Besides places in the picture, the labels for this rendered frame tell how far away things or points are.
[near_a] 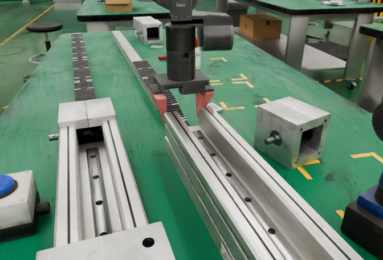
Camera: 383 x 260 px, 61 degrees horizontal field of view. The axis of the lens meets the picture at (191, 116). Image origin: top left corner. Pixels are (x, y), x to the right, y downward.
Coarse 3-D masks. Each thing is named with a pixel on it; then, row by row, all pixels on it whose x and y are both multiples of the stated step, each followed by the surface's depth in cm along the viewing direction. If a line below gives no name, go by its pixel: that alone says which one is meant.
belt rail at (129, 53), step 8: (112, 32) 161; (120, 32) 160; (120, 40) 144; (120, 48) 139; (128, 48) 131; (128, 56) 120; (136, 56) 120; (136, 72) 109; (144, 88) 96; (152, 96) 86
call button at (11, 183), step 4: (0, 176) 46; (4, 176) 46; (8, 176) 46; (0, 180) 45; (4, 180) 45; (8, 180) 45; (12, 180) 45; (0, 184) 44; (4, 184) 44; (8, 184) 44; (12, 184) 45; (0, 188) 43; (4, 188) 44; (8, 188) 44; (0, 192) 43; (4, 192) 44
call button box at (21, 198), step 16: (16, 176) 48; (32, 176) 49; (16, 192) 45; (32, 192) 47; (0, 208) 42; (16, 208) 43; (32, 208) 46; (48, 208) 48; (0, 224) 43; (16, 224) 44; (32, 224) 45; (0, 240) 44
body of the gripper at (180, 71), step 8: (168, 56) 62; (176, 56) 61; (192, 56) 62; (168, 64) 63; (176, 64) 61; (184, 64) 61; (192, 64) 62; (168, 72) 63; (176, 72) 62; (184, 72) 62; (192, 72) 63; (200, 72) 68; (160, 80) 63; (168, 80) 63; (176, 80) 63; (184, 80) 63; (192, 80) 63; (200, 80) 63; (208, 80) 64; (160, 88) 62; (168, 88) 63
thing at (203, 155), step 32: (192, 128) 65; (224, 128) 56; (192, 160) 48; (224, 160) 54; (256, 160) 47; (192, 192) 51; (224, 192) 41; (256, 192) 46; (288, 192) 41; (224, 224) 39; (256, 224) 36; (288, 224) 39; (320, 224) 36; (224, 256) 41; (256, 256) 32; (288, 256) 35; (320, 256) 34; (352, 256) 32
